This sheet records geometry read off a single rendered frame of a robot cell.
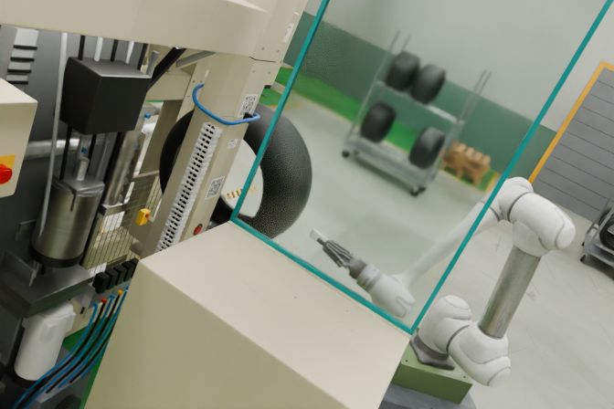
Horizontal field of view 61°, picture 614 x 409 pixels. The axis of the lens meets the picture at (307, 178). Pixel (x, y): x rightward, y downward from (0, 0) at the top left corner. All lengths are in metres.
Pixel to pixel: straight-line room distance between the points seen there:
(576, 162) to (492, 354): 10.92
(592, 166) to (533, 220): 11.05
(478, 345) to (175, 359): 1.29
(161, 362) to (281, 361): 0.28
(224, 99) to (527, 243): 1.12
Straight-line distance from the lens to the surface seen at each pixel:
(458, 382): 2.37
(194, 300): 1.08
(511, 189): 2.01
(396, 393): 2.26
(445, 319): 2.26
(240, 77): 1.55
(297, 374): 1.03
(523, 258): 1.99
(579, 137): 12.86
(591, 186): 13.01
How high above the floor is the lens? 1.88
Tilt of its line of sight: 18 degrees down
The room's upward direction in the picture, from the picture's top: 25 degrees clockwise
